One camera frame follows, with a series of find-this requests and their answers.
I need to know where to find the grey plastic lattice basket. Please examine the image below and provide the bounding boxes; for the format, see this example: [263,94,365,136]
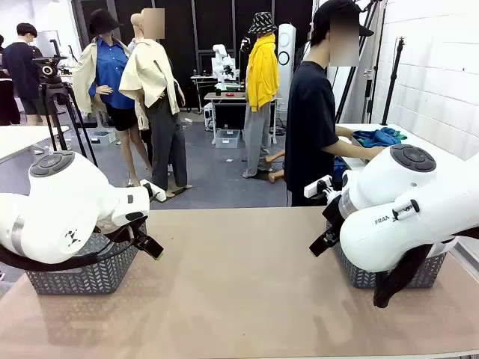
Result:
[325,220,448,289]
[25,220,147,296]

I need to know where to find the black camera tripod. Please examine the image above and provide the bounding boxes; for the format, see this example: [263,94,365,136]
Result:
[37,82,99,168]

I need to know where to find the white table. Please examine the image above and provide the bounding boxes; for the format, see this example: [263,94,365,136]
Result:
[335,122,479,177]
[0,125,70,164]

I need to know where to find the background person in black clothes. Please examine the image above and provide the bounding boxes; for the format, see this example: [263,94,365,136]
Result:
[0,35,20,126]

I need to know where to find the loose mannequin legs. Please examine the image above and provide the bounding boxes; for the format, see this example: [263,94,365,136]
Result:
[264,150,287,184]

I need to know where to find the tall black tripod poles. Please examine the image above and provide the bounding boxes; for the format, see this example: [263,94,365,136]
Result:
[336,0,388,124]

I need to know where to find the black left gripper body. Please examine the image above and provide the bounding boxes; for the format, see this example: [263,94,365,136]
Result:
[126,220,151,247]

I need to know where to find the clear plastic storage box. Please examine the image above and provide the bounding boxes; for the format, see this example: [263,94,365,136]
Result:
[215,129,240,150]
[88,129,117,147]

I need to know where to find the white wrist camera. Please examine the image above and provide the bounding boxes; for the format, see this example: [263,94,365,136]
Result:
[303,177,333,198]
[140,179,167,201]

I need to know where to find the person's right forearm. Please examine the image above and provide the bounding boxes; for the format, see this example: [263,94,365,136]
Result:
[322,144,386,161]

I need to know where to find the mannequin with yellow hoodie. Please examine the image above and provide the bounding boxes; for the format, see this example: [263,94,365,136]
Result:
[242,11,281,180]

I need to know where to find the grey background work table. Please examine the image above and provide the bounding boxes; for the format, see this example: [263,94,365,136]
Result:
[204,91,284,145]

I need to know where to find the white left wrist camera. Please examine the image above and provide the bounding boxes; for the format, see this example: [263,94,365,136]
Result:
[140,179,167,201]

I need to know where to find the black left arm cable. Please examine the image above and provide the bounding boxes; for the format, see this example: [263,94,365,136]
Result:
[0,224,150,272]

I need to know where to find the person in black T-shirt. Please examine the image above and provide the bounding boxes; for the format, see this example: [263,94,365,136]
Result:
[284,0,375,207]

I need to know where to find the mannequin with blue shirt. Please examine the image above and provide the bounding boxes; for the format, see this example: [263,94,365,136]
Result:
[73,9,153,188]

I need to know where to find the white tower fan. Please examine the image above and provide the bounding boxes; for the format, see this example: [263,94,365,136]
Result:
[276,22,297,113]

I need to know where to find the mannequin with cream jacket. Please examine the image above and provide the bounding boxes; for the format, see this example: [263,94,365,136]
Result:
[118,7,194,198]

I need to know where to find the black light stand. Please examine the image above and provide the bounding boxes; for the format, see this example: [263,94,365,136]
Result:
[380,37,407,126]

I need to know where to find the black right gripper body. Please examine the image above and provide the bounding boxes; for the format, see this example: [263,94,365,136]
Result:
[321,193,345,236]

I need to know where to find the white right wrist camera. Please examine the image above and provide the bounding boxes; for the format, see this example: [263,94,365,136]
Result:
[303,177,333,198]

